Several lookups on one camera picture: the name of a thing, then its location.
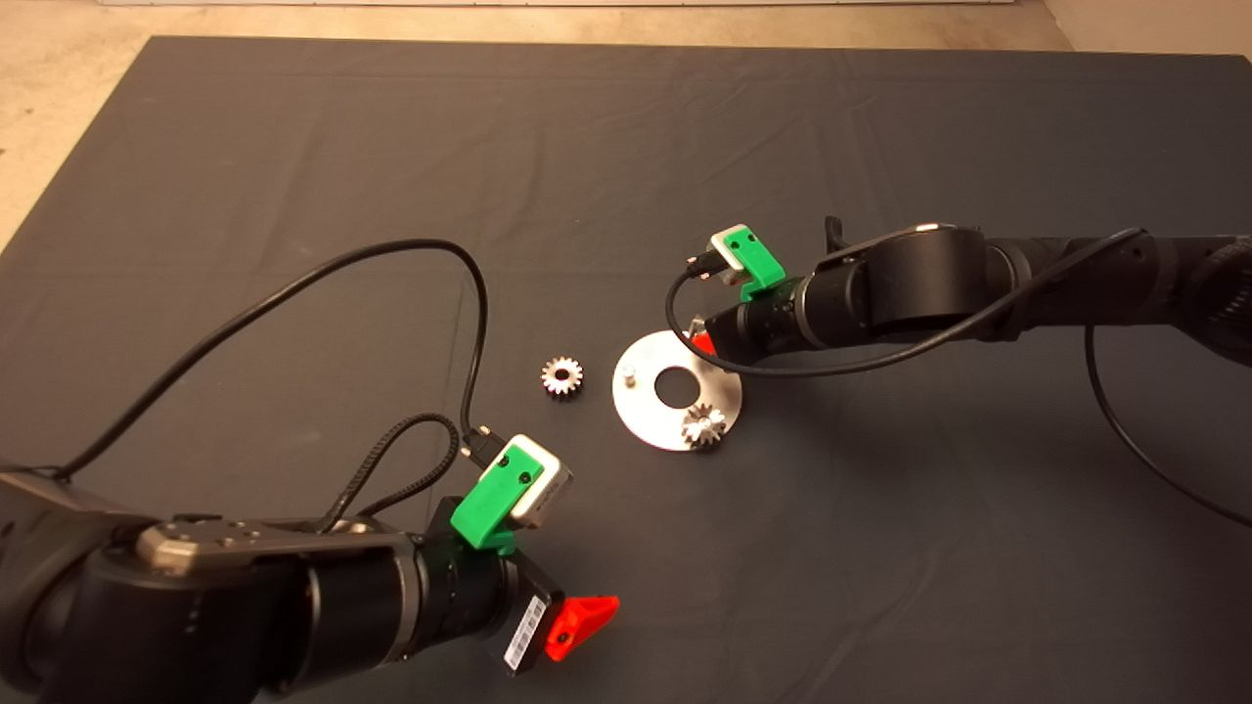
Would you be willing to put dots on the green right camera mount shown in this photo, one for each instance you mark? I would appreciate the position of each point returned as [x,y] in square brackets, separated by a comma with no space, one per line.
[758,262]

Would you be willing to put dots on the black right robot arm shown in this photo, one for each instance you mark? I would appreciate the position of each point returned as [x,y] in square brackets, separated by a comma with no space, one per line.
[978,288]

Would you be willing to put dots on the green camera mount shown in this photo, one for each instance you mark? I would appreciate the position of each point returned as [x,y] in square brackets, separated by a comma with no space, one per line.
[489,504]
[758,262]

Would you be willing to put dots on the round metal carrier plate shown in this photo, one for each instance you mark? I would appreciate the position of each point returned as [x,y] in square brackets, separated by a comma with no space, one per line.
[641,411]

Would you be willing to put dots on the green left camera mount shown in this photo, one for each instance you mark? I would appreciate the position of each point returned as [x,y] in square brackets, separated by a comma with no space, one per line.
[489,504]

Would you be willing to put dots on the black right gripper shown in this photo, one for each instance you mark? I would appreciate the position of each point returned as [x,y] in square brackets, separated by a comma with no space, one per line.
[732,334]

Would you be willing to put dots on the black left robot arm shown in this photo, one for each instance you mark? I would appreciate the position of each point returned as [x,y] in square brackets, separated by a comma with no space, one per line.
[196,606]

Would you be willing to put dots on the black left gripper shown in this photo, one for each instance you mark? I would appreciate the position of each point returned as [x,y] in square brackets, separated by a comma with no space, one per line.
[533,606]

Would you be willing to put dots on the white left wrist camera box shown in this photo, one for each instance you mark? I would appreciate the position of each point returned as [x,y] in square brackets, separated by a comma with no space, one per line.
[550,489]

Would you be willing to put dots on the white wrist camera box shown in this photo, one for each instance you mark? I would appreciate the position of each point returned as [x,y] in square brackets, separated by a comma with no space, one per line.
[550,489]
[722,256]

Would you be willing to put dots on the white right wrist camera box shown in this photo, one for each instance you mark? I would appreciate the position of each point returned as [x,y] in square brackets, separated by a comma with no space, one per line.
[722,256]

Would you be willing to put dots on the dark grey table cloth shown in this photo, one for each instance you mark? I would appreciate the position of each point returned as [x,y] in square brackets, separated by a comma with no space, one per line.
[626,147]

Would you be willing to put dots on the small steel planetary gear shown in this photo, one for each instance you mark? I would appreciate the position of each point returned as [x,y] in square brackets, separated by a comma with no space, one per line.
[696,325]
[553,372]
[696,433]

